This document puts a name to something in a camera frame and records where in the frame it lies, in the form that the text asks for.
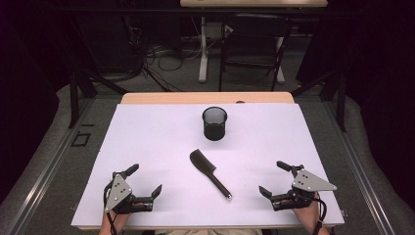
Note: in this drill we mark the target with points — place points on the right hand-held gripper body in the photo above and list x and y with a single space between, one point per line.
308 184

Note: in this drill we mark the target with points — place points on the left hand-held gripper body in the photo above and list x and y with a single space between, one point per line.
119 192

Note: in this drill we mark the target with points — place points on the black mesh pen holder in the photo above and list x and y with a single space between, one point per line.
214 125

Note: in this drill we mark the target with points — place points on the person's left hand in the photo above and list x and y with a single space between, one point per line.
120 218

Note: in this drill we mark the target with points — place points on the person's right hand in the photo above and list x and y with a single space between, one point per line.
306 212

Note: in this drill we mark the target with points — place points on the black folding chair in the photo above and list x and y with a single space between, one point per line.
254 39

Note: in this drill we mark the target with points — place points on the wooden desk with white legs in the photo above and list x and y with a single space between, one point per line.
203 58

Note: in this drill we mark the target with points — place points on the aluminium floor rail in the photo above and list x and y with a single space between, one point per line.
359 169
49 169

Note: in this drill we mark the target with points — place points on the black metal frame stand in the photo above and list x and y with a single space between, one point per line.
74 98
341 98

